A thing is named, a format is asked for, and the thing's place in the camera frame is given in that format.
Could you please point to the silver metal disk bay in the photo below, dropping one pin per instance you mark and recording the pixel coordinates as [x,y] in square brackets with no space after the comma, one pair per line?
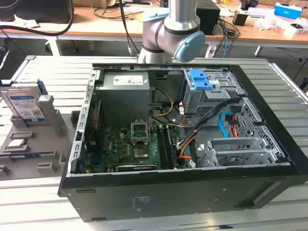
[240,144]

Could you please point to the brown cardboard box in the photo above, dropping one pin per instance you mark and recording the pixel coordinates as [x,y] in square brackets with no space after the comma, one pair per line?
[91,3]

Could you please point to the black graphics card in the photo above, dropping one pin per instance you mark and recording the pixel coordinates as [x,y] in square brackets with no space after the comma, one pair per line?
[134,167]

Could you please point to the silver drive cage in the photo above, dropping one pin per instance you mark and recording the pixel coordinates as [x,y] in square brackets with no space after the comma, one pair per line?
[199,101]

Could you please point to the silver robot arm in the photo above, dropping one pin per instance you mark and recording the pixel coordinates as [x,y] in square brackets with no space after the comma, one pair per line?
[156,33]

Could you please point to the white papers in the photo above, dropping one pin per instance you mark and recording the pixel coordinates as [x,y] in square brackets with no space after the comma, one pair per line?
[26,22]

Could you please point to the black PC case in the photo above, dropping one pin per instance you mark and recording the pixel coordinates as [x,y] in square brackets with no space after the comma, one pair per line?
[168,199]

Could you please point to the blue cardboard box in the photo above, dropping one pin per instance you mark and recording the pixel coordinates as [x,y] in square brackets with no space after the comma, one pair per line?
[287,9]

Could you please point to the wooden desk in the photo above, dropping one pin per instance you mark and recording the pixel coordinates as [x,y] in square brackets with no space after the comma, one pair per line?
[96,24]

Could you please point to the white power strip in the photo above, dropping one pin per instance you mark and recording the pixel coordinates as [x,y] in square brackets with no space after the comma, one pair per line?
[210,51]

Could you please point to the RAM slot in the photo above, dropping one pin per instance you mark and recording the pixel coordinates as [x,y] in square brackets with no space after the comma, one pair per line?
[162,149]

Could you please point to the brown square chipset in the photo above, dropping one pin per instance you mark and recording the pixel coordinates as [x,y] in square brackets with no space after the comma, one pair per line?
[141,152]

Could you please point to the grey parts rack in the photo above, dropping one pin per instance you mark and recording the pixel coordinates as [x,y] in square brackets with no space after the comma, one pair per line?
[48,154]

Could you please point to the blue plastic drive latch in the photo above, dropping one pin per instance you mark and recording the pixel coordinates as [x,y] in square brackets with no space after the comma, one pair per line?
[197,80]

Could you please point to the large black box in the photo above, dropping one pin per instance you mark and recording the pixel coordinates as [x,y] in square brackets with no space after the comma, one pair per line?
[36,10]

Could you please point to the silver CPU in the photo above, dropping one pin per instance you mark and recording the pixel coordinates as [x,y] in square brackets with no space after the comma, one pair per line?
[16,143]

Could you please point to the installed RAM stick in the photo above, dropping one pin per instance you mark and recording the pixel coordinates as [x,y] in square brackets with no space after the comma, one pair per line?
[171,146]

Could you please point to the small black box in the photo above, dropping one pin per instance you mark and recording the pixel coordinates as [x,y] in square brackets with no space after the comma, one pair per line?
[240,19]

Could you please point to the tall black box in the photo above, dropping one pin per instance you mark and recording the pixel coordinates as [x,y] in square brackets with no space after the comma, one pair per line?
[208,19]

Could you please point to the grey power supply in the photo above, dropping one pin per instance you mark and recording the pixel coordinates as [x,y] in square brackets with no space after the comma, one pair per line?
[122,96]

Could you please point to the green motherboard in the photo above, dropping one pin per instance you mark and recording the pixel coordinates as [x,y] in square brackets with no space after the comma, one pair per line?
[115,144]

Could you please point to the hard disk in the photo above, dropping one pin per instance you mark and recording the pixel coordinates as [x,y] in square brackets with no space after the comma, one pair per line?
[21,103]

